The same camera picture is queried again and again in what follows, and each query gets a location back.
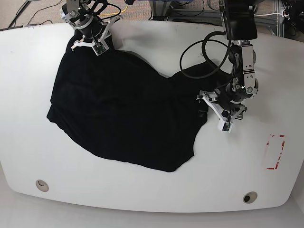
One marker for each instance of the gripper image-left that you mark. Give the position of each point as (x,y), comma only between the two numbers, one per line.
(93,31)

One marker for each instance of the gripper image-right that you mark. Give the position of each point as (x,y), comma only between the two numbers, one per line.
(224,108)

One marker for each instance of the black t-shirt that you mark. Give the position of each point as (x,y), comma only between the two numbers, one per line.
(117,107)

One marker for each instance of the red tape rectangle marking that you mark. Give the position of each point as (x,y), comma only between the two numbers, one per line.
(274,149)

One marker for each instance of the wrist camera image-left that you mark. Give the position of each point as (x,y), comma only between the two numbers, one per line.
(100,48)

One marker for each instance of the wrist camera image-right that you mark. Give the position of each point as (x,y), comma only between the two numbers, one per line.
(225,126)

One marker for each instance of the aluminium frame stand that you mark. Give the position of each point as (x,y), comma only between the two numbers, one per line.
(208,13)

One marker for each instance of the right table cable grommet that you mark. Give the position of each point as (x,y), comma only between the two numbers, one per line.
(250,197)

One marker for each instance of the table cable grommet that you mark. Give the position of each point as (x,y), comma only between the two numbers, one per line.
(42,185)
(250,197)

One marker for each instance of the left table cable grommet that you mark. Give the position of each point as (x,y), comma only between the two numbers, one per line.
(42,185)

